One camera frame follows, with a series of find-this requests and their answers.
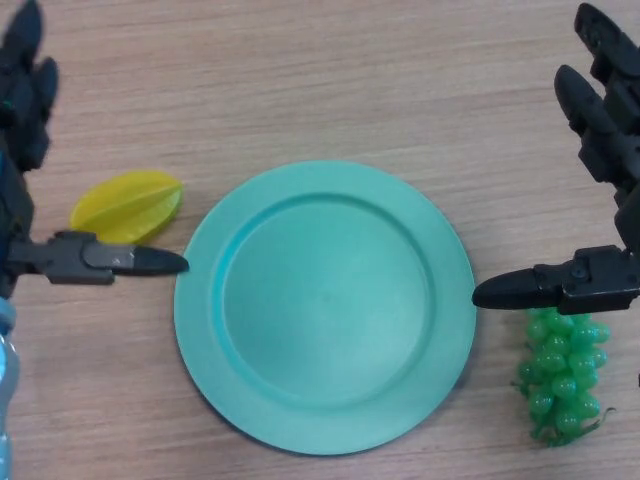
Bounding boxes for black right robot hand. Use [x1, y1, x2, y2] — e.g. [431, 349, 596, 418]
[471, 2, 640, 316]

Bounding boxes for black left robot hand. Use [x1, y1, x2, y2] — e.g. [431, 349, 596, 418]
[0, 0, 190, 302]

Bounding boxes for yellow starfruit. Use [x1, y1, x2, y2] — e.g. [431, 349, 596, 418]
[69, 169, 185, 247]

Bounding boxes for green round plate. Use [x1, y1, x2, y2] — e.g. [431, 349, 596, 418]
[173, 159, 477, 457]

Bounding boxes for green grape bunch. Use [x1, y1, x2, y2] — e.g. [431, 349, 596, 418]
[510, 307, 617, 449]

